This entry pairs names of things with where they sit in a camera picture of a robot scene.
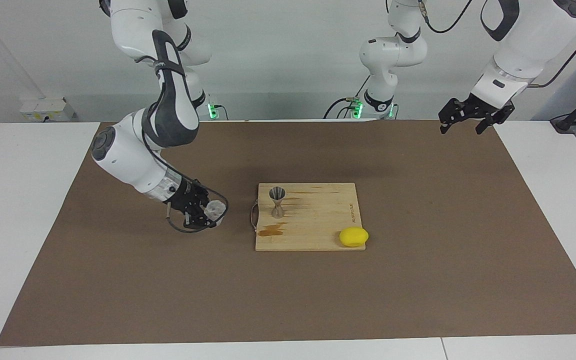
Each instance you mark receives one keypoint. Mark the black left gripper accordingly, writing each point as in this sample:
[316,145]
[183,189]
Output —
[483,106]

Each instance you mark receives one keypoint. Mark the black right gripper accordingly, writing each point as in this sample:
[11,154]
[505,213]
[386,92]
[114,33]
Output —
[185,197]

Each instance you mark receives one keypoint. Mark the clear glass cup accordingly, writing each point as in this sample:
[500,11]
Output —
[215,211]

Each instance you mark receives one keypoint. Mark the metal jigger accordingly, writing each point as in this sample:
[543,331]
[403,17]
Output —
[278,212]

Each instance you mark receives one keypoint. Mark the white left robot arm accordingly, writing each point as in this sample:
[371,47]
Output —
[393,55]

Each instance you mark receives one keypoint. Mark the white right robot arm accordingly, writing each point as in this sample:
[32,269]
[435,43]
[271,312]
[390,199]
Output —
[128,160]

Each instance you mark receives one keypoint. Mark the brown table mat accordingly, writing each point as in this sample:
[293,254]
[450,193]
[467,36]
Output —
[168,290]

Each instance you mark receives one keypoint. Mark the wooden cutting board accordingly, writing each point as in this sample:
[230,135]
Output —
[318,225]

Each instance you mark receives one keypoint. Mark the yellow lemon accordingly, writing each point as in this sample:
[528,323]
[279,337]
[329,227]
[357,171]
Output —
[353,237]

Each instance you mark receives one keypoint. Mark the white power strip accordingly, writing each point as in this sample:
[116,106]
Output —
[43,107]

